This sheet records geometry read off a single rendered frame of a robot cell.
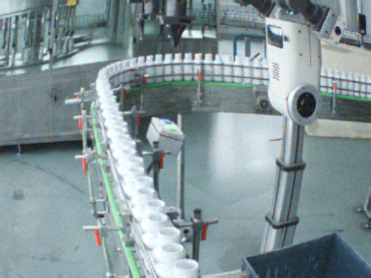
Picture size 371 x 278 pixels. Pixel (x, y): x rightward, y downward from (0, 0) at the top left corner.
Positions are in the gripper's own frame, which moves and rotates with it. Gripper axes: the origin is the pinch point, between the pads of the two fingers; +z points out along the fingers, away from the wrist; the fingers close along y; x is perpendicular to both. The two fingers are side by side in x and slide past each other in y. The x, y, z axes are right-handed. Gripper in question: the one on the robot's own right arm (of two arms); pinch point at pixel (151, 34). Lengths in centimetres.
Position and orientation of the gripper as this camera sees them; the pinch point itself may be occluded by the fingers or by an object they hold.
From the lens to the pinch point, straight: 172.3
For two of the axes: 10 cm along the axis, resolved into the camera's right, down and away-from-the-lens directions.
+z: -0.1, 9.5, 3.2
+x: 2.4, 3.1, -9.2
